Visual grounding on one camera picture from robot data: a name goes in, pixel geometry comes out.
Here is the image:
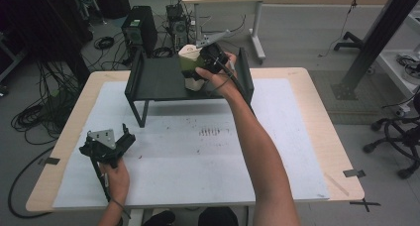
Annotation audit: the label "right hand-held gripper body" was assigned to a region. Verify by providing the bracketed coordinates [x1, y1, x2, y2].
[194, 29, 232, 75]

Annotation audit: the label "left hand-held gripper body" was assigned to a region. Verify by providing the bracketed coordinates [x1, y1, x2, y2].
[78, 128, 133, 170]

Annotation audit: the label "clear jar with beige lid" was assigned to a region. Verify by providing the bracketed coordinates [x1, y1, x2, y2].
[177, 44, 208, 92]

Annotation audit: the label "black metal rack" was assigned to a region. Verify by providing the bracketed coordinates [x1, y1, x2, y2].
[124, 47, 256, 129]

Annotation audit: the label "person's right hand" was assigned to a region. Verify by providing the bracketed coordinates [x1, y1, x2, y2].
[194, 52, 244, 102]

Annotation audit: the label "person's left hand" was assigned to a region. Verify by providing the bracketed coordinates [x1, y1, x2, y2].
[98, 158, 131, 204]

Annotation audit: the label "open computer tower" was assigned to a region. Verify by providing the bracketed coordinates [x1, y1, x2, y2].
[165, 3, 191, 55]

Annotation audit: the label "white table mat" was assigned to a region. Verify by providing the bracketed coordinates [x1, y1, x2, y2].
[52, 78, 331, 209]

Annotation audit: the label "black computer tower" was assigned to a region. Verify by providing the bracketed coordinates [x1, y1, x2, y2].
[120, 5, 159, 56]

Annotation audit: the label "person's legs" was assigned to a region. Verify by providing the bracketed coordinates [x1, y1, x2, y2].
[142, 206, 240, 226]

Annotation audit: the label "black stand foot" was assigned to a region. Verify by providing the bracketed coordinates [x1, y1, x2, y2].
[333, 31, 365, 53]

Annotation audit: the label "black metal column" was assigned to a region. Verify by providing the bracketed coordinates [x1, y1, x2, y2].
[331, 0, 420, 101]

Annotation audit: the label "white shelf cart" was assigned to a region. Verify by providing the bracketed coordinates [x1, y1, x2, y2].
[375, 12, 420, 99]

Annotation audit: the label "white power strip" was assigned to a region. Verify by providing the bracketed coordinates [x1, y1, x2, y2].
[393, 103, 412, 118]

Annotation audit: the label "black office chair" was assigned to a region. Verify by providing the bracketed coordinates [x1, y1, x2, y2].
[363, 92, 420, 180]

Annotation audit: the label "black tape cross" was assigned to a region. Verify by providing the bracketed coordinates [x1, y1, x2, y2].
[349, 197, 381, 213]

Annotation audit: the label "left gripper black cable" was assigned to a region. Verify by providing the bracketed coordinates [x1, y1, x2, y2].
[90, 159, 133, 220]

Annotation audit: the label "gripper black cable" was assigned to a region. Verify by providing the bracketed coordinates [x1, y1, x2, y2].
[90, 159, 133, 220]
[213, 57, 256, 115]

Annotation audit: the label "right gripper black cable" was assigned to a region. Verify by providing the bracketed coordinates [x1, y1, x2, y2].
[213, 57, 256, 115]

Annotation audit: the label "tangle of black cables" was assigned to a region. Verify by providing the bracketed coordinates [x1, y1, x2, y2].
[10, 60, 85, 147]

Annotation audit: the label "coiled black cable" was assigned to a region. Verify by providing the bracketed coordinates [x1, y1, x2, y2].
[93, 36, 116, 51]

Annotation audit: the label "thick black floor cable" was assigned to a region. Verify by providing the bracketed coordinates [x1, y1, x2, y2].
[7, 146, 55, 220]

